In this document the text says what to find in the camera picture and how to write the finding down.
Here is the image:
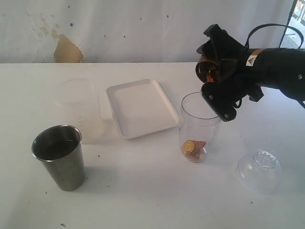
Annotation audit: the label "gold candies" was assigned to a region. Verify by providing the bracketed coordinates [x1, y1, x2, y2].
[182, 140, 206, 162]

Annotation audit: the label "translucent plastic measuring cup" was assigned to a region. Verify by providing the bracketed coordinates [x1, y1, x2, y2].
[54, 78, 103, 144]

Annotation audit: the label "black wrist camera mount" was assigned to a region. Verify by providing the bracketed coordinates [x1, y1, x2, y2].
[201, 83, 238, 122]

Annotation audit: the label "clear plastic shaker body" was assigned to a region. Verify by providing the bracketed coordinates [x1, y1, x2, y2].
[179, 92, 221, 163]

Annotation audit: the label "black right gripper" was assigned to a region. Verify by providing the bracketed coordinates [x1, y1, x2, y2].
[196, 24, 264, 103]

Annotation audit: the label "clear dome shaker lid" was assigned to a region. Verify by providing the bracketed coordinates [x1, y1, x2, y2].
[236, 149, 282, 194]

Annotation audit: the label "brown wooden cup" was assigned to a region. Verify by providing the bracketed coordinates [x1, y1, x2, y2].
[195, 54, 220, 83]

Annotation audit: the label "stainless steel cup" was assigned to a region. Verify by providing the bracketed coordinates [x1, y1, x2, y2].
[31, 125, 85, 191]

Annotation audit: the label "white rectangular tray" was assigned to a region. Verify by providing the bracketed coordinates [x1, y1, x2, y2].
[106, 79, 179, 139]

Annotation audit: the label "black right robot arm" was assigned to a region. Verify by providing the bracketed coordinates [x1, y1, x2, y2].
[195, 24, 305, 108]

